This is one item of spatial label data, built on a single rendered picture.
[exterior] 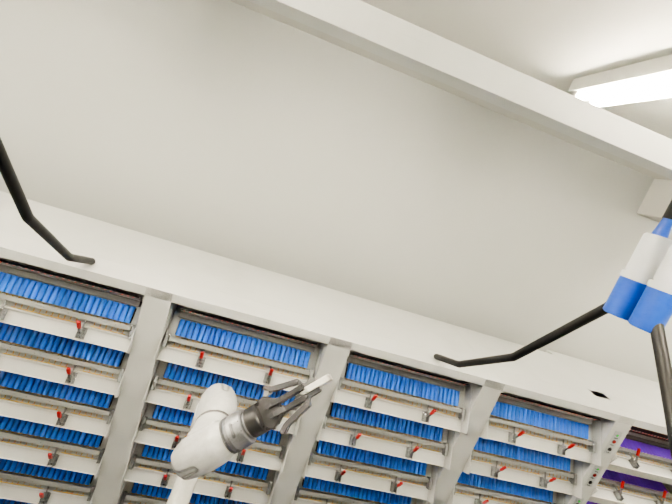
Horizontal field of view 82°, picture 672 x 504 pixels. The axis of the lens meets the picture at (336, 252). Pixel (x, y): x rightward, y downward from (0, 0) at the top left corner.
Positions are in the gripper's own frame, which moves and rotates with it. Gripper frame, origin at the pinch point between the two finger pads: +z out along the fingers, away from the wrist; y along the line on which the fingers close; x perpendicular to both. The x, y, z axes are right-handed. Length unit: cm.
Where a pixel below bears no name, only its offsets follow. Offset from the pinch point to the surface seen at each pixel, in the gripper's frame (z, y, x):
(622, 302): 72, -19, -1
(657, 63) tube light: 120, 26, -8
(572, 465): 68, -67, 137
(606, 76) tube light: 121, 38, 5
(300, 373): -16, 19, 55
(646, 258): 80, -14, -6
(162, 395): -66, 35, 42
